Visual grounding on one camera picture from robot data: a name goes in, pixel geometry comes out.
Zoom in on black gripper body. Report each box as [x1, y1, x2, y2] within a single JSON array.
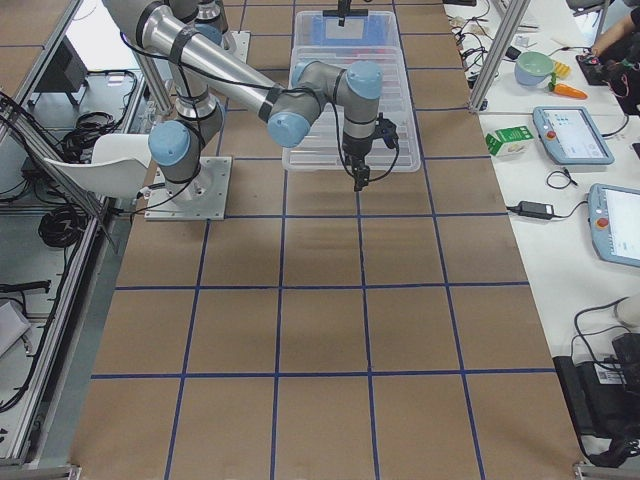
[[342, 134, 373, 173]]

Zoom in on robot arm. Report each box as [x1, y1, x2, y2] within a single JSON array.
[[104, 1, 399, 191], [166, 0, 233, 51]]

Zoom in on clear plastic storage box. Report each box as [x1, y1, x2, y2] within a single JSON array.
[[282, 10, 421, 175]]

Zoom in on black box latch far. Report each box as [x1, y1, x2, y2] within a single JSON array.
[[322, 0, 369, 27]]

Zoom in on green white carton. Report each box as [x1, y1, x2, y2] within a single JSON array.
[[485, 125, 534, 157]]

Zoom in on black power adapter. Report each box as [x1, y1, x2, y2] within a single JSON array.
[[507, 200, 555, 220]]

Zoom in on green and blue bowl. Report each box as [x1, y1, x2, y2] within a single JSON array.
[[514, 51, 554, 86]]

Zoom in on upper teach pendant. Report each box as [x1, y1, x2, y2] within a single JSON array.
[[532, 106, 614, 166]]

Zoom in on teach pendant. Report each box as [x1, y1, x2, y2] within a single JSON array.
[[532, 106, 614, 166], [587, 183, 639, 267]]

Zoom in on toy carrot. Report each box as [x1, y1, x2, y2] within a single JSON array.
[[548, 74, 588, 100]]

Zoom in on yellow toy corn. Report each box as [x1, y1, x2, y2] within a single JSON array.
[[552, 60, 571, 80]]

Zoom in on white chair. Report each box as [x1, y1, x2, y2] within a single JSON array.
[[44, 134, 151, 199]]

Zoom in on lower teach pendant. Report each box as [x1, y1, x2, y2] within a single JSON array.
[[587, 183, 639, 267]]

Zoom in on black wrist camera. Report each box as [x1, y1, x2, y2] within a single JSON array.
[[374, 113, 399, 149]]

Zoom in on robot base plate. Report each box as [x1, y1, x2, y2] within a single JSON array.
[[143, 156, 232, 221]]

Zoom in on aluminium frame post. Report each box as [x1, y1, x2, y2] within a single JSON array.
[[468, 0, 530, 113]]

